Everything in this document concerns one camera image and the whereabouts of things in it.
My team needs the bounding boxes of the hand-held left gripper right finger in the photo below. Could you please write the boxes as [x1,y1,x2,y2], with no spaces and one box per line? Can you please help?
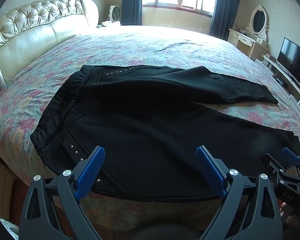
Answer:
[196,146,283,240]

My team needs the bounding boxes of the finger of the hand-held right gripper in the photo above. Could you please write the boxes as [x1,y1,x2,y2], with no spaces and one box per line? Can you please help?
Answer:
[282,148,300,178]
[262,154,285,180]

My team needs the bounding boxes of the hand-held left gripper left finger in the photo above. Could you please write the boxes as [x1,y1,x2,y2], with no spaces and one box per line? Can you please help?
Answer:
[20,146,105,240]

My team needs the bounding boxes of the black pants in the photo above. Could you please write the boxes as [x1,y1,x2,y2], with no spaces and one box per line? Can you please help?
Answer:
[30,64,300,202]

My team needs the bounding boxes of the person's right hand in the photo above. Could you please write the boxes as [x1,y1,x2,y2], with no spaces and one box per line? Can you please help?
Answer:
[279,202,300,233]

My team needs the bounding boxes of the white television stand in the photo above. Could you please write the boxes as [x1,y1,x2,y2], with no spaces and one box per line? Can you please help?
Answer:
[255,53,300,131]

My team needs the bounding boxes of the cream bedside cabinet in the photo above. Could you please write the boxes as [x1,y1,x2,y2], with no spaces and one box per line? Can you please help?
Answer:
[0,152,18,228]

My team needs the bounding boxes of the black television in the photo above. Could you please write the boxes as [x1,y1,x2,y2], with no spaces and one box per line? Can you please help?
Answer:
[276,37,300,93]

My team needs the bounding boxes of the cream vanity table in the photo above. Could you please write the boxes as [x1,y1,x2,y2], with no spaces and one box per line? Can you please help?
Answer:
[227,27,268,62]

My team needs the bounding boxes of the bed with floral bedspread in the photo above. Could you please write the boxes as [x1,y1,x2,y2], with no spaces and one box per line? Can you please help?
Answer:
[0,25,300,232]

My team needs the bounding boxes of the oval vanity mirror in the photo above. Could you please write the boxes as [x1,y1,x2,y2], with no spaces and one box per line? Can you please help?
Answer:
[245,4,269,40]

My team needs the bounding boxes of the white nightstand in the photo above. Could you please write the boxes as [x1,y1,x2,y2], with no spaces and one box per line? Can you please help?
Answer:
[96,20,122,29]

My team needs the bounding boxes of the cream tufted leather headboard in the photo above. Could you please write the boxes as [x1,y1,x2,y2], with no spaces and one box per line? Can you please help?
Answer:
[0,0,99,103]

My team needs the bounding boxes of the white fan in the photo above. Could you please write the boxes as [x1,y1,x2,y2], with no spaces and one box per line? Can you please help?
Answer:
[109,5,122,22]

